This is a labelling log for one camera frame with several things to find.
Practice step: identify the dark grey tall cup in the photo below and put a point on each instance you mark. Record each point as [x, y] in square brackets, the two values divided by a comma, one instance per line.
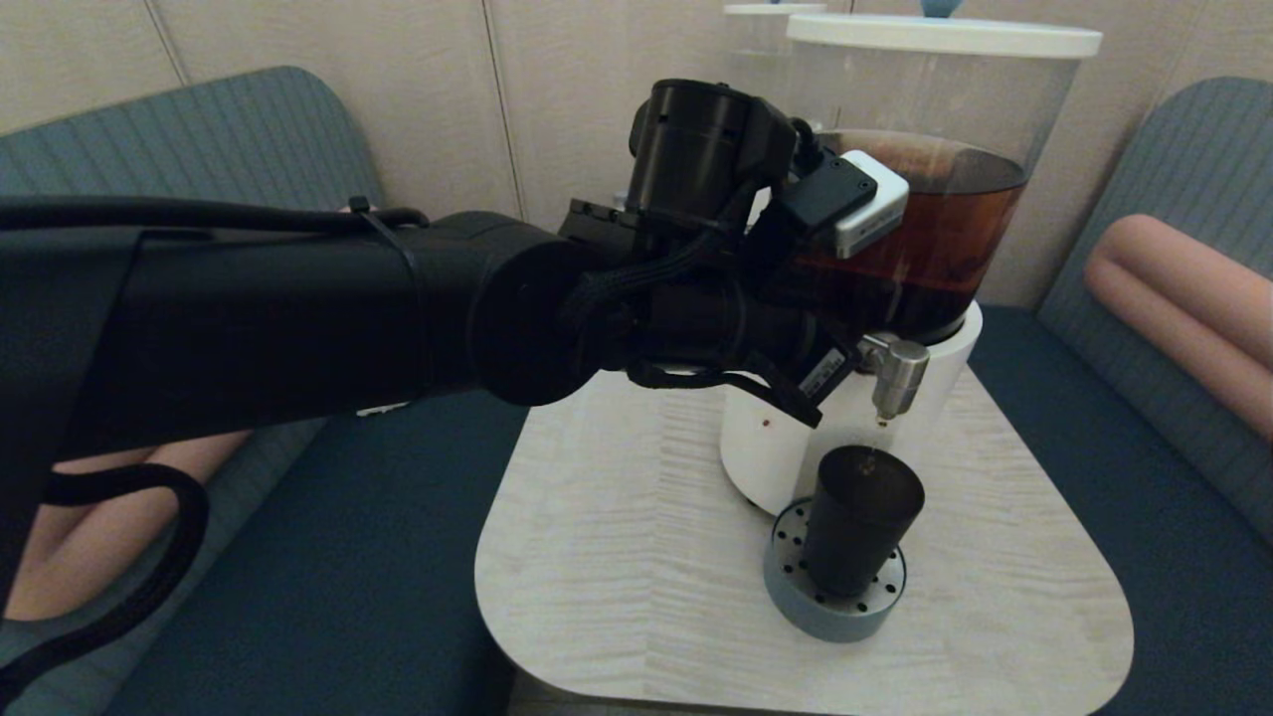
[855, 527]

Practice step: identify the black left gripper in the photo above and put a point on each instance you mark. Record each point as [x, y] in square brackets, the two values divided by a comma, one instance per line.
[746, 333]

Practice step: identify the empty white beverage dispenser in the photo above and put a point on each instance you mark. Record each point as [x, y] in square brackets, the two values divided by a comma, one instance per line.
[761, 40]

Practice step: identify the teal upholstered bench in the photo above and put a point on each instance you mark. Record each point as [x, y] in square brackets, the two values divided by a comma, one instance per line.
[1174, 557]
[348, 557]

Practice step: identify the blue perforated drip tray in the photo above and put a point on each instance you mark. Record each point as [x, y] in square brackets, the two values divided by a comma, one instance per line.
[825, 619]

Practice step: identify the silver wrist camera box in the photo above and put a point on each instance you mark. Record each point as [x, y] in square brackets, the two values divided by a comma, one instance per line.
[875, 209]

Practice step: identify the crumpled white tissue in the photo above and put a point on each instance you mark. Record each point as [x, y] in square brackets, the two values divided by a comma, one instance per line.
[383, 408]

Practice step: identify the pink bolster cushion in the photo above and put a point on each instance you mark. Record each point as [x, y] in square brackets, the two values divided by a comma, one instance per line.
[1183, 298]
[99, 537]

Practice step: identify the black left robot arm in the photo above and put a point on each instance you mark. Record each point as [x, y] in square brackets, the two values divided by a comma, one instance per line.
[278, 318]

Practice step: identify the large tea beverage dispenser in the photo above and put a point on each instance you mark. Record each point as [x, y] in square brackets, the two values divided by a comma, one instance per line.
[955, 89]

